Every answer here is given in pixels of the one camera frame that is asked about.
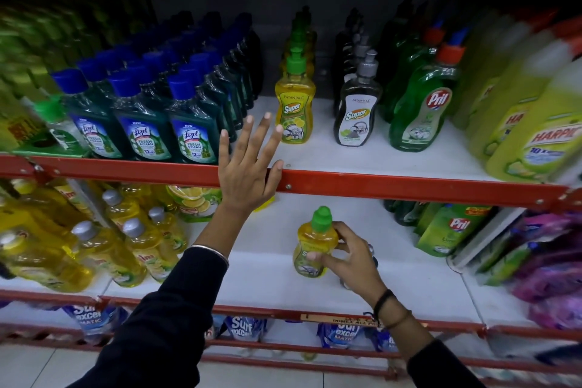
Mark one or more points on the person's right thumb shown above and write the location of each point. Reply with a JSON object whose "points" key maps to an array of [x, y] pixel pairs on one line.
{"points": [[322, 260]]}

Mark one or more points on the person's right middle finger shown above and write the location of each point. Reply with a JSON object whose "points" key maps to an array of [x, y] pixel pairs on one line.
{"points": [[344, 247]]}

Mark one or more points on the white shelf board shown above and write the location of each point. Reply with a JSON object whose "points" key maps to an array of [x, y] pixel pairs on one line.
{"points": [[409, 274], [363, 160]]}

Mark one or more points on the green dish soap refill pouch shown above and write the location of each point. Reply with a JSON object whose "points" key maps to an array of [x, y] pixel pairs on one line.
{"points": [[450, 228]]}

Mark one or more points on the person's right forearm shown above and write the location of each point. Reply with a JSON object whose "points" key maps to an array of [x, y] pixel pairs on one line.
{"points": [[423, 342]]}

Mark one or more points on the row of dark grey-pump bottles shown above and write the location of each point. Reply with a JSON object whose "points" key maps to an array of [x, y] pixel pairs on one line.
{"points": [[358, 106]]}

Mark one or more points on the pile of purple pink packets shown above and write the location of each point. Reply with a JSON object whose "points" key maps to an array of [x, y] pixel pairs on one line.
{"points": [[545, 265]]}

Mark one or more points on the small green-capped clear bottle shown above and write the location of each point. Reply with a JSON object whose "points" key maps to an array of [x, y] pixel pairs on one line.
{"points": [[59, 124]]}

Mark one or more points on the person's left forearm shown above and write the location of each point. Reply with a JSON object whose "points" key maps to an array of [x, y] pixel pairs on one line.
{"points": [[168, 315]]}

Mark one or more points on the dark green bottles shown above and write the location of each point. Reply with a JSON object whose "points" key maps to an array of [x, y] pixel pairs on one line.
{"points": [[404, 212]]}

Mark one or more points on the person's left hand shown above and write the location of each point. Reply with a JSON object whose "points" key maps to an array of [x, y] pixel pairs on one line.
{"points": [[243, 178]]}

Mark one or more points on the lime toilet cleaner bottle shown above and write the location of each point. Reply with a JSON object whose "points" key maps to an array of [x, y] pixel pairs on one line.
{"points": [[545, 137], [482, 65], [514, 96]]}

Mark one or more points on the person's right hand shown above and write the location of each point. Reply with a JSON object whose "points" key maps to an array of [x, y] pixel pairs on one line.
{"points": [[357, 267]]}

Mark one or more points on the silver bangle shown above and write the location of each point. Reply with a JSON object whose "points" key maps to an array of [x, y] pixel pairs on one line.
{"points": [[213, 252]]}

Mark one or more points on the yellow shelf price label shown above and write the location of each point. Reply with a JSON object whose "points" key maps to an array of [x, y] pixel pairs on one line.
{"points": [[336, 319]]}

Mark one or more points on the blue detergent pouch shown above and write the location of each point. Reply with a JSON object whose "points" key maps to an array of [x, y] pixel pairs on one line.
{"points": [[341, 335], [384, 340], [245, 327], [93, 322]]}

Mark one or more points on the row of green red-capped bottles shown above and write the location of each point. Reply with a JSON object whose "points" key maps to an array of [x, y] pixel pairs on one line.
{"points": [[423, 106]]}

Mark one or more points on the white shelf divider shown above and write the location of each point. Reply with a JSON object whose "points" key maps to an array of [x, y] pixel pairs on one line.
{"points": [[489, 237]]}

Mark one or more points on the person's left thumb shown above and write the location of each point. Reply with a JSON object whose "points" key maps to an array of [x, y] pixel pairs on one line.
{"points": [[275, 175]]}

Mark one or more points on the group of yellow silver-capped bottles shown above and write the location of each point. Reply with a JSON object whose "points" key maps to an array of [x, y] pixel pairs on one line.
{"points": [[91, 242]]}

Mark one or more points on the group of blue-capped green bottles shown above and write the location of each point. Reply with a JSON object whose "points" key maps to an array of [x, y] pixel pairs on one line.
{"points": [[150, 119]]}

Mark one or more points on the person's left little finger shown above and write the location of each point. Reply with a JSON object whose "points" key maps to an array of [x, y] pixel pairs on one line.
{"points": [[224, 149]]}

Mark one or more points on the yellow dish soap bottle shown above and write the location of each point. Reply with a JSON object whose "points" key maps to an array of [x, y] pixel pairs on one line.
{"points": [[313, 240]]}

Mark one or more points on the black wrist thread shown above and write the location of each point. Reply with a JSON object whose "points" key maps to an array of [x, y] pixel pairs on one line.
{"points": [[381, 303]]}

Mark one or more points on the pile of green packets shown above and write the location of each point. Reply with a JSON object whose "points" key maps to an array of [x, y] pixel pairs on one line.
{"points": [[41, 42]]}

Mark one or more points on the row of yellow green-capped bottles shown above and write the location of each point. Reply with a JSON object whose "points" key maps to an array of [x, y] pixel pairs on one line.
{"points": [[295, 101]]}

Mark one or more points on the brown wrist band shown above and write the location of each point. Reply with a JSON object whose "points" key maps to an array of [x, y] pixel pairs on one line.
{"points": [[399, 319]]}

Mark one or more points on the lemon print refill pouch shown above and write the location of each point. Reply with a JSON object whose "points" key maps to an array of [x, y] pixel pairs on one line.
{"points": [[195, 203]]}

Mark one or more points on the person's left middle finger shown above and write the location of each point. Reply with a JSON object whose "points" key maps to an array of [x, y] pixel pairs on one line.
{"points": [[258, 133]]}

